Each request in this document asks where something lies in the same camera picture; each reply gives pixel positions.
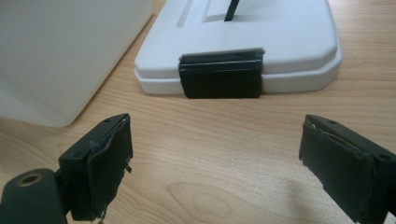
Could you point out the black tape patch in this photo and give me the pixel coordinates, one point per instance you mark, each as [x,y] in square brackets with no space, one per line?
[221,77]

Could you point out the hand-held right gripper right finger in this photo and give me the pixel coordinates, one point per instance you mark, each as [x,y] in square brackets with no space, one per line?
[342,168]

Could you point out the black strip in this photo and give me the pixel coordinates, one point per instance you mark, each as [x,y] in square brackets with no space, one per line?
[232,9]

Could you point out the white plastic container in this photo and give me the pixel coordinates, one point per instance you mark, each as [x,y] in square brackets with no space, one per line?
[56,56]

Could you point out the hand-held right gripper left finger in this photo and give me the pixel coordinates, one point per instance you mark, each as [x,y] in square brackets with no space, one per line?
[102,168]

